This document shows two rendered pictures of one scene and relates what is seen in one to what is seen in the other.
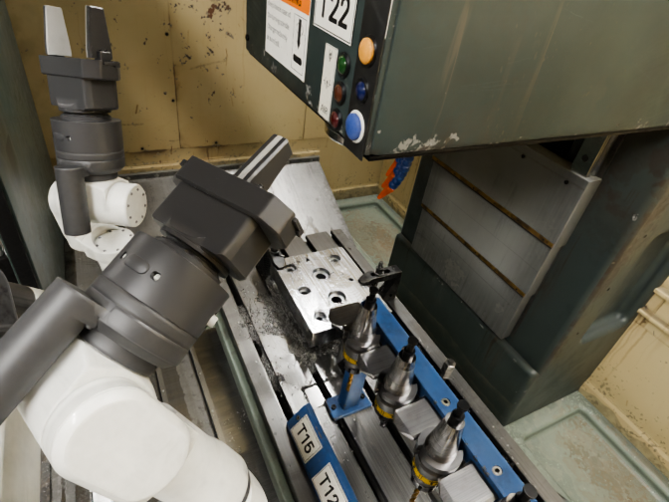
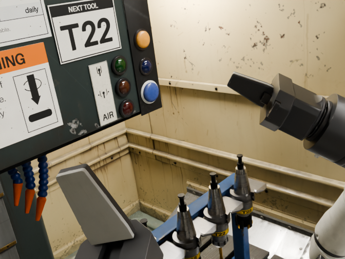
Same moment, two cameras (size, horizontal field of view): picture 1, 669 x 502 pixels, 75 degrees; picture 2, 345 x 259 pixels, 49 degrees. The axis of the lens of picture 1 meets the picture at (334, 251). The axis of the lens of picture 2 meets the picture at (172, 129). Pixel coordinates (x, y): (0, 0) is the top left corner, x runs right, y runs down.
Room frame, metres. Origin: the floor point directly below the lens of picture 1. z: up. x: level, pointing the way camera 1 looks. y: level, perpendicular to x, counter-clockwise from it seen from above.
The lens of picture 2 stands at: (0.57, 0.56, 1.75)
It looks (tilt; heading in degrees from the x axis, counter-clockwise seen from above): 21 degrees down; 258
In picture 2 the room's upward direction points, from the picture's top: 8 degrees counter-clockwise
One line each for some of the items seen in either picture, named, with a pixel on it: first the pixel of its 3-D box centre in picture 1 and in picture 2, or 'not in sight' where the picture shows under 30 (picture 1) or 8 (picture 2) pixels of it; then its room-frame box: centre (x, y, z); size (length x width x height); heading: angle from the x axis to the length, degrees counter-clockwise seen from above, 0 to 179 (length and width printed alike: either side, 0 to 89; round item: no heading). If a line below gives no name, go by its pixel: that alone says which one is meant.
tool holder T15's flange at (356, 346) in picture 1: (360, 338); not in sight; (0.52, -0.07, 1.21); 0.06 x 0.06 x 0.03
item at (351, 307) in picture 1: (346, 316); not in sight; (0.56, -0.04, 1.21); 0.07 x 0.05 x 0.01; 122
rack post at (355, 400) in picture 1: (357, 364); not in sight; (0.59, -0.09, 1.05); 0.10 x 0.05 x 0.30; 122
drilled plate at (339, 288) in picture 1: (328, 291); not in sight; (0.89, 0.00, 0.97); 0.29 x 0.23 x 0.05; 32
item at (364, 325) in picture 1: (365, 319); not in sight; (0.52, -0.07, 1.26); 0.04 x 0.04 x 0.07
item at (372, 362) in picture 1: (377, 362); (170, 253); (0.47, -0.10, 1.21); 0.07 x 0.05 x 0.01; 122
